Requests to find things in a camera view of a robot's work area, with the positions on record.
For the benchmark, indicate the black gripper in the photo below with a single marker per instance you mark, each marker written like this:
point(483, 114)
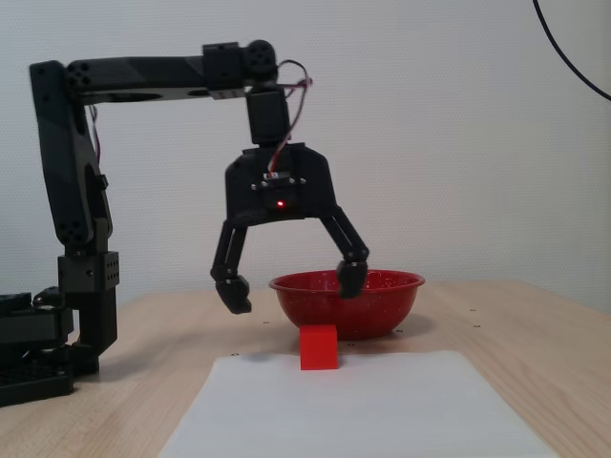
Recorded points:
point(243, 191)

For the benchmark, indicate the red cube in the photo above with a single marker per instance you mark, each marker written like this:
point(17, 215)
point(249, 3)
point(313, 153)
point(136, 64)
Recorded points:
point(319, 348)

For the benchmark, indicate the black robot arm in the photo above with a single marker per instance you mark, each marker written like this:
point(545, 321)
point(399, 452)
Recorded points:
point(62, 157)

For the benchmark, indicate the red speckled bowl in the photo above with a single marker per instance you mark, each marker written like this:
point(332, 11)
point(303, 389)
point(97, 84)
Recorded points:
point(372, 310)

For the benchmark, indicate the white paper sheet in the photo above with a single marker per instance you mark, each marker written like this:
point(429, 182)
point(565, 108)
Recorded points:
point(353, 415)

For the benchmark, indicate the black grid base mount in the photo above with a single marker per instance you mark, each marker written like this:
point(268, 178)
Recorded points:
point(28, 334)

